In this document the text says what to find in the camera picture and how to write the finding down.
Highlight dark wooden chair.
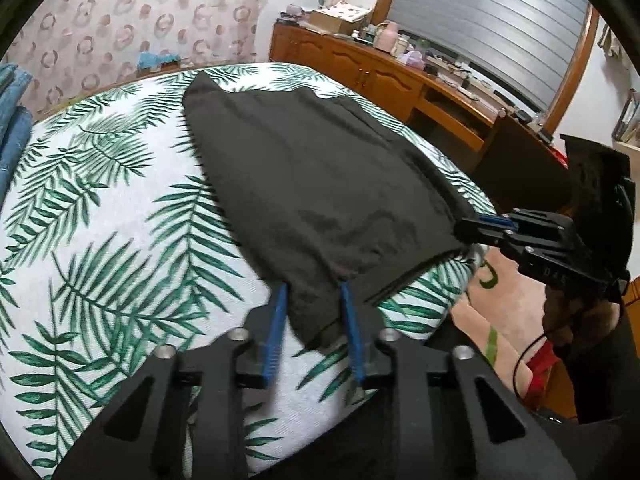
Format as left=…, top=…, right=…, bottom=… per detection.
left=472, top=112, right=573, bottom=211

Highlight ring patterned curtain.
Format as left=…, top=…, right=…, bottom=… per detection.
left=0, top=0, right=278, bottom=121

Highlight floral blanket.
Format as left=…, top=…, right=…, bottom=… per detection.
left=450, top=247, right=551, bottom=411

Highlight row of books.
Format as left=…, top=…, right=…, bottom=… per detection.
left=611, top=89, right=640, bottom=147

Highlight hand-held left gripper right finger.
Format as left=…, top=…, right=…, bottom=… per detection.
left=339, top=282, right=581, bottom=480

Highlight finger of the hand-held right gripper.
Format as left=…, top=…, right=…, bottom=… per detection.
left=475, top=211, right=526, bottom=230
left=452, top=217, right=516, bottom=250

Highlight person's right forearm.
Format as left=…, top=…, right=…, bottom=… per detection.
left=565, top=305, right=640, bottom=426

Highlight blue cloth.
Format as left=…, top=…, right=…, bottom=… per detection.
left=137, top=51, right=178, bottom=68

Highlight green leaf print blanket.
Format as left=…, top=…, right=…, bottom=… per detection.
left=0, top=62, right=496, bottom=478

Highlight grey window blind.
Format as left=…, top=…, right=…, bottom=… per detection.
left=387, top=0, right=591, bottom=111

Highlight black cable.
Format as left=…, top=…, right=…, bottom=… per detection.
left=514, top=327, right=553, bottom=403

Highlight long wooden cabinet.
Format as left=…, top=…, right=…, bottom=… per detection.
left=269, top=22, right=571, bottom=201

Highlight black pants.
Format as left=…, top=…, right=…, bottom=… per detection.
left=182, top=71, right=473, bottom=346

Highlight pink thermos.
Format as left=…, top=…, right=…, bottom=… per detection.
left=376, top=21, right=401, bottom=53

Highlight person's right hand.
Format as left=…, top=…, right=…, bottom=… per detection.
left=544, top=287, right=621, bottom=356

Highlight light blue folded jeans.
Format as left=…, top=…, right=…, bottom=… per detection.
left=0, top=62, right=28, bottom=111

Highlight open cardboard box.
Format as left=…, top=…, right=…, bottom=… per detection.
left=305, top=2, right=373, bottom=36

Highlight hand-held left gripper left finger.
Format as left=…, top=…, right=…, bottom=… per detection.
left=52, top=282, right=288, bottom=480

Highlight red cloth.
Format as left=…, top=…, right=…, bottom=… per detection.
left=525, top=345, right=563, bottom=401

